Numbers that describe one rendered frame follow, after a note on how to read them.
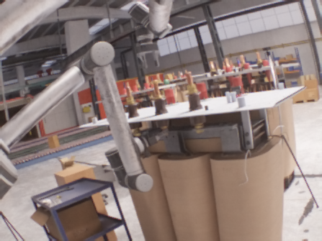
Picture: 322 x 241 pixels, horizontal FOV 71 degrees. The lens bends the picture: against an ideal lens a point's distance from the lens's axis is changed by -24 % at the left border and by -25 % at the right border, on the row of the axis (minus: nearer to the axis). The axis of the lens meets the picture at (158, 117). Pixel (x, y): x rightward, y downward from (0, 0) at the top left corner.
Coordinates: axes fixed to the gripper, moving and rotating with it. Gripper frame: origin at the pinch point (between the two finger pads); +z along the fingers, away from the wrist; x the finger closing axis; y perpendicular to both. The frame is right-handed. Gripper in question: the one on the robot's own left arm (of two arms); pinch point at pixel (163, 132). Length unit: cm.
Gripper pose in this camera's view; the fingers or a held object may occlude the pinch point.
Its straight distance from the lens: 179.0
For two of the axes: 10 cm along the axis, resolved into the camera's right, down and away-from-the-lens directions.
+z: 8.3, -4.3, 3.6
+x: -4.0, 0.0, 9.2
